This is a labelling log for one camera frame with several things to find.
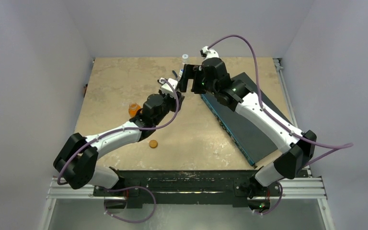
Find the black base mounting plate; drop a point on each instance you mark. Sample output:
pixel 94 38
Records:
pixel 193 187

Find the orange bottle cap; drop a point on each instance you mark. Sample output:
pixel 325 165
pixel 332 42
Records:
pixel 153 144

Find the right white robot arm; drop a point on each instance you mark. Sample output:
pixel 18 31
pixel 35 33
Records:
pixel 297 147

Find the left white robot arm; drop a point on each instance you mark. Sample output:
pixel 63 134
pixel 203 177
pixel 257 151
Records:
pixel 76 163

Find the orange juice bottle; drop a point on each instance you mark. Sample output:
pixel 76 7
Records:
pixel 133 109

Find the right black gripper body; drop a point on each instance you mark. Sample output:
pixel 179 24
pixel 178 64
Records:
pixel 188 79

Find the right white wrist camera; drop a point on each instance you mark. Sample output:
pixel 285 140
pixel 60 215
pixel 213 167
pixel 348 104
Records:
pixel 207 53

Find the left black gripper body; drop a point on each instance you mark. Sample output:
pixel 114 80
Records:
pixel 172 104

